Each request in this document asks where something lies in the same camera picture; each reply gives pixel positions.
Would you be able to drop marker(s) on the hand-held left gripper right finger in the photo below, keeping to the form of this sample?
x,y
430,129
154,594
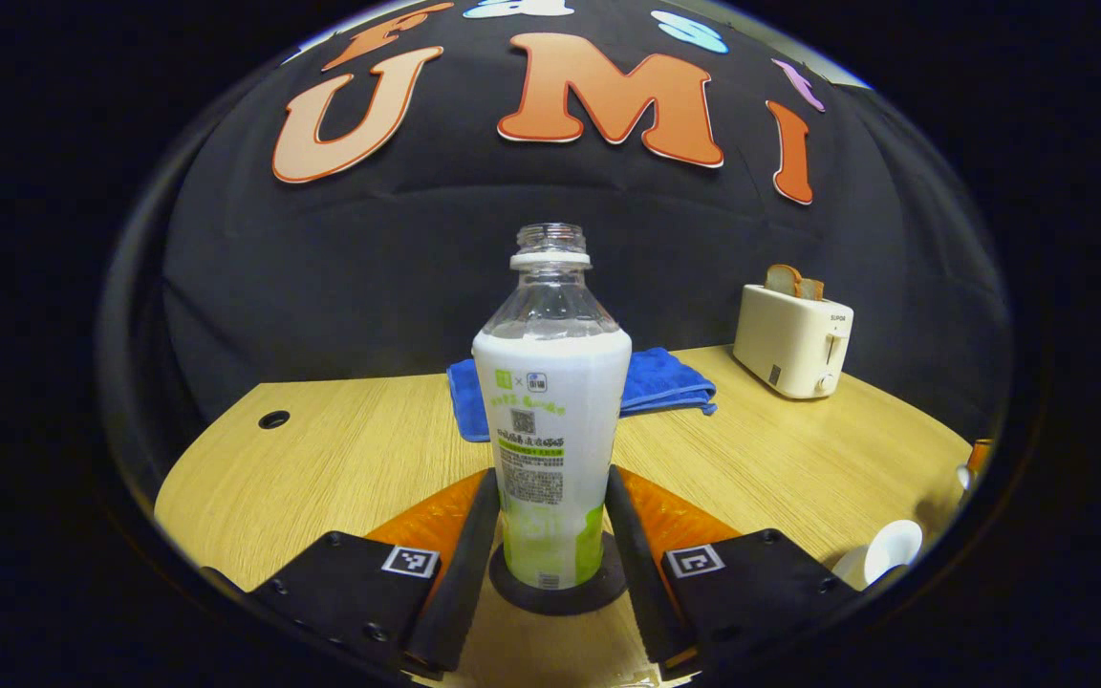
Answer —
x,y
636,573

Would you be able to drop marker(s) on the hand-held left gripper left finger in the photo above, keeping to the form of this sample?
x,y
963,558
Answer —
x,y
469,573

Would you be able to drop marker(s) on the white teacup lid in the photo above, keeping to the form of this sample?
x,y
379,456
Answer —
x,y
963,478

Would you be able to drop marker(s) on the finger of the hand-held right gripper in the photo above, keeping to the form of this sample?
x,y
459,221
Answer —
x,y
980,457

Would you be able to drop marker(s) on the blue folded towel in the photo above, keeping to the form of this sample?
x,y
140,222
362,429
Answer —
x,y
665,382

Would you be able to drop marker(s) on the white saucer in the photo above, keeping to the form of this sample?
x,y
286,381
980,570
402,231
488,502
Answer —
x,y
852,566

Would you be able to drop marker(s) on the cream toaster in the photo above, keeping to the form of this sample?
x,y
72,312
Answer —
x,y
789,344

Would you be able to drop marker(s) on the white label water bottle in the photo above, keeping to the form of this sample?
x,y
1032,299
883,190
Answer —
x,y
550,430

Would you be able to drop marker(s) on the white teacup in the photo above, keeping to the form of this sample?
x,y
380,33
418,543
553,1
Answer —
x,y
895,549

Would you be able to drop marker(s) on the dark round coaster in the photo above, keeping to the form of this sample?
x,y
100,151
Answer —
x,y
598,588

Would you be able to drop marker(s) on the toast slice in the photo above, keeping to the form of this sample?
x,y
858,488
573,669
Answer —
x,y
812,289
783,280

